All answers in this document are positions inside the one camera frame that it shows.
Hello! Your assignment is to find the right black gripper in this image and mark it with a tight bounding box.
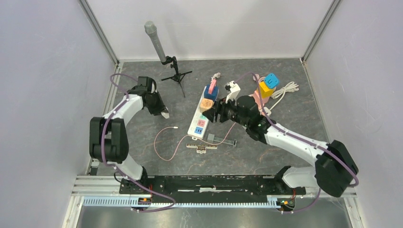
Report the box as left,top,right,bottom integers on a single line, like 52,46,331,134
202,95,249,128

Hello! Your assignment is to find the dark blue cube adapter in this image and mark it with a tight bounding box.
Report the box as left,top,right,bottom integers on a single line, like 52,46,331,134
203,85,219,101

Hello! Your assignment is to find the tan cube adapter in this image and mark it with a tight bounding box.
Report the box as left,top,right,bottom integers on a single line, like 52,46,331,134
199,98,214,113

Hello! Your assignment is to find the long white power strip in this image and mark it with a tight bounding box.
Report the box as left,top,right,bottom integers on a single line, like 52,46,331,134
187,86,209,140

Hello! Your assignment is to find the pink plug adapter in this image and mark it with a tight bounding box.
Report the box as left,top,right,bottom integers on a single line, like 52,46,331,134
208,79,217,95

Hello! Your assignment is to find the yellow cube adapter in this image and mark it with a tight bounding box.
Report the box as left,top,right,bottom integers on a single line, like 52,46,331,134
256,81,276,98

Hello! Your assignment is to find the light blue cube adapter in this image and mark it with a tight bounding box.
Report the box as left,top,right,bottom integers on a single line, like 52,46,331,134
263,73,279,89

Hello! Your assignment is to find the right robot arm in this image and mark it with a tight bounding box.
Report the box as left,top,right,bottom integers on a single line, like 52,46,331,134
202,95,359,197

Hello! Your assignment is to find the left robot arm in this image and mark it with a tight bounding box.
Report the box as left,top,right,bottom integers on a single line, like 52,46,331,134
89,76,169,194

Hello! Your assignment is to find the grey clamp tool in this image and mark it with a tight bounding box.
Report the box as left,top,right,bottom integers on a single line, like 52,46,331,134
207,133,237,147

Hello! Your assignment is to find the black microphone tripod stand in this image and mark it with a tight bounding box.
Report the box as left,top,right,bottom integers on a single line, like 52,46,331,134
161,56,192,98

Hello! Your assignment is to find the grey microphone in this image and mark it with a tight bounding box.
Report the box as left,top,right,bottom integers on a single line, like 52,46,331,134
144,21,167,63

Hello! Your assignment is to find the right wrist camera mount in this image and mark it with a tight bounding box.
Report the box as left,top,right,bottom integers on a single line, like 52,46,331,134
225,81,240,104

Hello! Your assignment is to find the pink USB cable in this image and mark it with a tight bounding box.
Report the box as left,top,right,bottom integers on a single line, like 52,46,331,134
154,122,237,162

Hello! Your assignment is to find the white coiled power cord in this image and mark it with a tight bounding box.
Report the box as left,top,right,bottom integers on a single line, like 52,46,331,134
266,81,299,111

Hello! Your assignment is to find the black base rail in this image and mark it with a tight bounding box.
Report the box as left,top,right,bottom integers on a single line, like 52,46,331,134
119,175,306,204

